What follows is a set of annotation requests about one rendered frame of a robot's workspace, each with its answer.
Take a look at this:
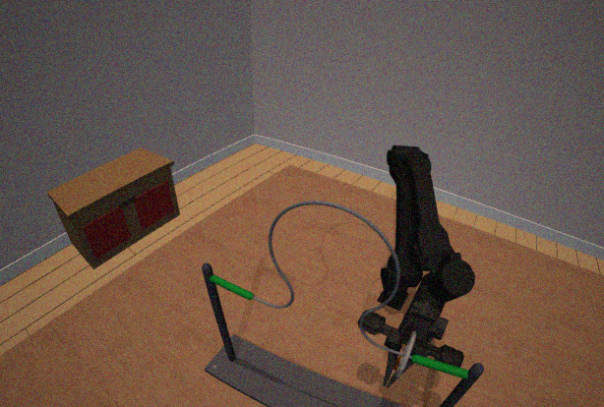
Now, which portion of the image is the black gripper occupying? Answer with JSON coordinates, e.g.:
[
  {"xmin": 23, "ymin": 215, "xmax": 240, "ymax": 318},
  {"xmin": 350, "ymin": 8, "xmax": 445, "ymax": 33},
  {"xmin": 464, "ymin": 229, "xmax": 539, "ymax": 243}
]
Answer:
[{"xmin": 363, "ymin": 297, "xmax": 464, "ymax": 388}]

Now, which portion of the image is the grey loop with orange handle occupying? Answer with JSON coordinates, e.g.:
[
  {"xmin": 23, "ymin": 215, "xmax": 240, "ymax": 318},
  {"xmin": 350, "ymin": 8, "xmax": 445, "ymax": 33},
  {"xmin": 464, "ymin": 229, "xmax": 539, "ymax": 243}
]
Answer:
[{"xmin": 393, "ymin": 331, "xmax": 416, "ymax": 378}]

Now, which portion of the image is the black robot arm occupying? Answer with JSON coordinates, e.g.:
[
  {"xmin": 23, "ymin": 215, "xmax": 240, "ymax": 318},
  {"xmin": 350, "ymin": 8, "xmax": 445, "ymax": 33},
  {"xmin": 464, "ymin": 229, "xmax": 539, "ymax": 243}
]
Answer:
[{"xmin": 378, "ymin": 145, "xmax": 475, "ymax": 343}]

